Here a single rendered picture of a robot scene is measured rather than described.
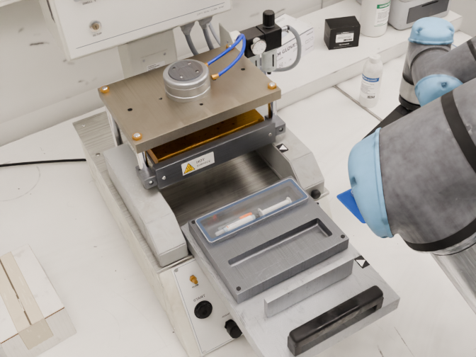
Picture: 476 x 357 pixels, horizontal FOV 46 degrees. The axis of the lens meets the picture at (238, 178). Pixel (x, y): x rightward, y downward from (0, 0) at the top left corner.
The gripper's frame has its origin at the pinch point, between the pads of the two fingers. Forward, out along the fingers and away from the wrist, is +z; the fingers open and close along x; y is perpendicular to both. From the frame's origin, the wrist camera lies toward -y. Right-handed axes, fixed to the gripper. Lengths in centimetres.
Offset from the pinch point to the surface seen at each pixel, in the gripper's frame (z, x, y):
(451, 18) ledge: 1, 43, 60
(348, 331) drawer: -15, -32, -39
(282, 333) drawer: -16, -28, -48
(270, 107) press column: -26.4, 5.2, -28.8
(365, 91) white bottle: 0.2, 27.2, 14.2
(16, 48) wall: -17, 68, -61
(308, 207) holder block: -18.7, -12.4, -32.6
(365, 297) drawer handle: -20, -31, -36
